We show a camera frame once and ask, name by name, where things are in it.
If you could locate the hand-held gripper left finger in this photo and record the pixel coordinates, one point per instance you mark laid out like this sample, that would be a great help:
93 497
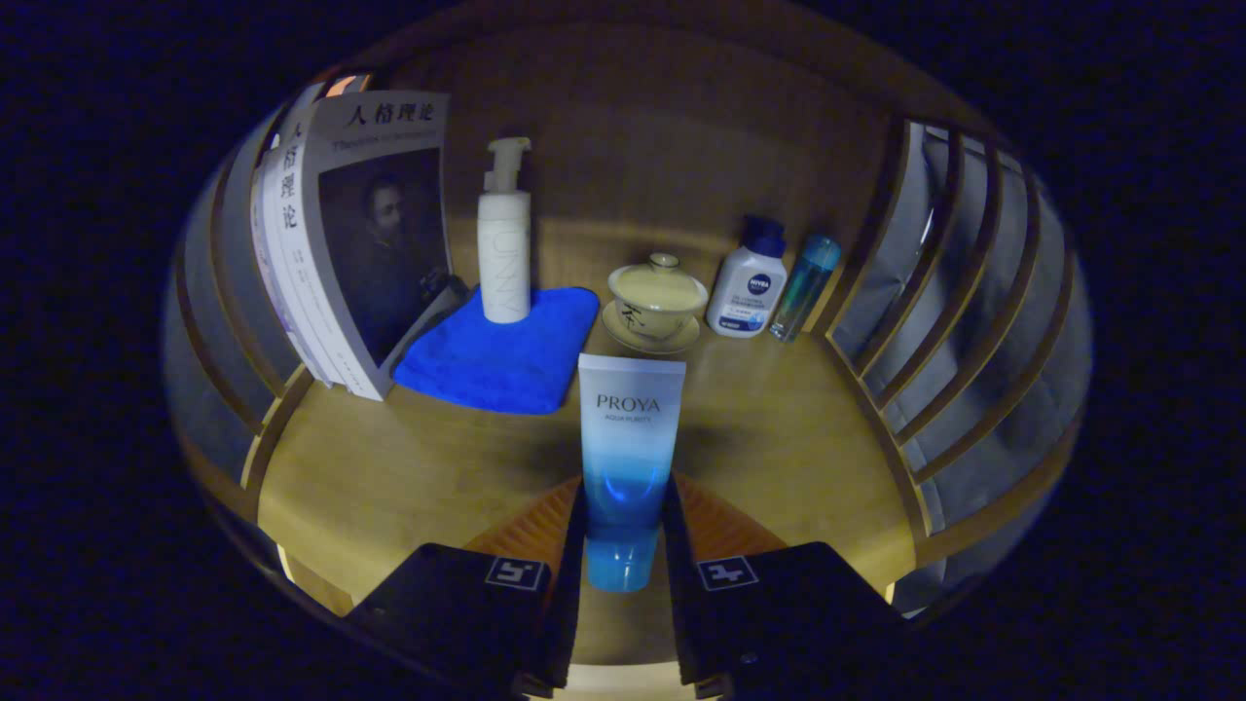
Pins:
574 584

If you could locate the pale purple book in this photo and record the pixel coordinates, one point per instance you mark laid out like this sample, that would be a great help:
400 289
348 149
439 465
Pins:
261 234

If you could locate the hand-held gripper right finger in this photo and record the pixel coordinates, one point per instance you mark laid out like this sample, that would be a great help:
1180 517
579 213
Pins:
677 584

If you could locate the wooden drawer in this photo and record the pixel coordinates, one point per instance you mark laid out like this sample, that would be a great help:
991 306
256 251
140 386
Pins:
623 680

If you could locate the blue and white tube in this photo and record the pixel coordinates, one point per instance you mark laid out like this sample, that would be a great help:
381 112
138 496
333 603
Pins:
631 428

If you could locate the white lotion bottle blue cap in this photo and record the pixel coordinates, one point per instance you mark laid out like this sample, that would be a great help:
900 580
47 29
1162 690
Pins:
748 292

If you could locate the beige saucer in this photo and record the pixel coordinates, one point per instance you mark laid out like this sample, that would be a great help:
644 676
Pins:
647 343

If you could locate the beige lidded tea cup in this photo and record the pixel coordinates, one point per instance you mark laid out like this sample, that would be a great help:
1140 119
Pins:
657 297

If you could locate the wooden countertop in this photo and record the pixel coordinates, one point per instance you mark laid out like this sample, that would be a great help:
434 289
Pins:
779 428

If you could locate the slim teal bottle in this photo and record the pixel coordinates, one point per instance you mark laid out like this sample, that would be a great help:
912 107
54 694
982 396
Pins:
803 287

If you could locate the blue cloth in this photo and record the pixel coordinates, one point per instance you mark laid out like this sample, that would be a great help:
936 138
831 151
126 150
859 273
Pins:
496 365

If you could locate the white pump bottle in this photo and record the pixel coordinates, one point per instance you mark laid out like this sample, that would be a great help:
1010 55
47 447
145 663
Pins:
504 253

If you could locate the wooden cabinet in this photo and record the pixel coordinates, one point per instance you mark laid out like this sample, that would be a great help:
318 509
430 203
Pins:
633 136

